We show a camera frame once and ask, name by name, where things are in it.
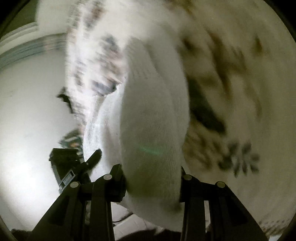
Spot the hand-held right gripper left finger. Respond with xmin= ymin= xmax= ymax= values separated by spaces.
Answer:
xmin=26 ymin=163 xmax=127 ymax=241

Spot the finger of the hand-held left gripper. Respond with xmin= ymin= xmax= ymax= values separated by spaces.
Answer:
xmin=79 ymin=149 xmax=102 ymax=172

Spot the white knit sweater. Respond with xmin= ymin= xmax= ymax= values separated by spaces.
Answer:
xmin=37 ymin=0 xmax=192 ymax=232

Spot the floral blanket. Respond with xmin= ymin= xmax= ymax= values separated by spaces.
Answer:
xmin=65 ymin=0 xmax=293 ymax=237

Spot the grey-green striped curtain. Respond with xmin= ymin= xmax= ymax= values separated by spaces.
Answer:
xmin=0 ymin=23 xmax=68 ymax=68

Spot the black clothing pile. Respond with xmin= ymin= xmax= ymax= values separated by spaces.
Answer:
xmin=57 ymin=87 xmax=75 ymax=114

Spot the teal shelf rack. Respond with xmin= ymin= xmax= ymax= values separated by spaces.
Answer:
xmin=59 ymin=129 xmax=83 ymax=150

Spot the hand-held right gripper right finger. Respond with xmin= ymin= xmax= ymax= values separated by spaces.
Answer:
xmin=179 ymin=166 xmax=269 ymax=241

